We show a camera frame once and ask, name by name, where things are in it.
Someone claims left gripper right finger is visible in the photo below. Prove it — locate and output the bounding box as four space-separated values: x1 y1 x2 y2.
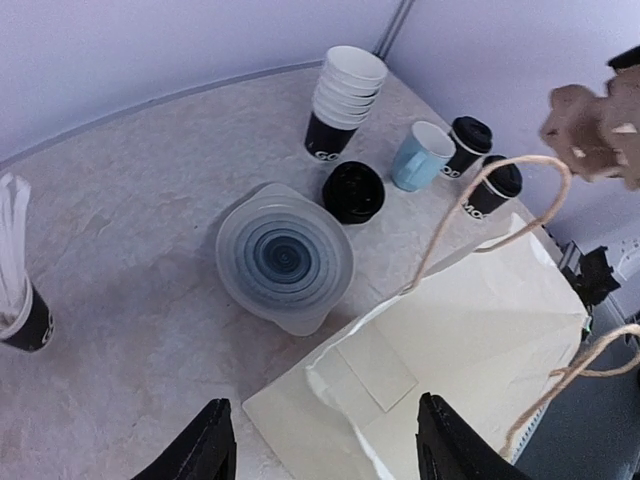
417 393 529 480

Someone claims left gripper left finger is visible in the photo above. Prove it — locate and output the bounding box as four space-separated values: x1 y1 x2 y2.
133 398 235 480

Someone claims cream paper bag with handles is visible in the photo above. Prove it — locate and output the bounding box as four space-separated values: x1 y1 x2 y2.
244 182 588 479

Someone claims black paper coffee cup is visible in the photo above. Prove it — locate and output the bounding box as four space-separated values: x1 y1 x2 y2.
462 181 508 221
440 139 484 179

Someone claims brown cardboard cup carrier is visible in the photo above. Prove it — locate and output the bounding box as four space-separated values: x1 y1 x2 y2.
539 66 639 191

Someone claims grey spiral pattern plate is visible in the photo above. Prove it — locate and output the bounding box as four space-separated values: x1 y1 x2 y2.
215 183 355 337

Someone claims cup of white straws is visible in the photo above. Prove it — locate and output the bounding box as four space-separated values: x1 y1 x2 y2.
1 173 55 353

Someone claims stack of black lids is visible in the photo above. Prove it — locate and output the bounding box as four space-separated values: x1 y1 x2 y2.
322 161 385 225

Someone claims light blue ceramic mug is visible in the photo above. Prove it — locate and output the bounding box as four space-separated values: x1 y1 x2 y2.
391 121 456 192

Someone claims stack of paper cups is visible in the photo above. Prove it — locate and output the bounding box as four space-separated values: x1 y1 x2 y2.
304 45 388 161

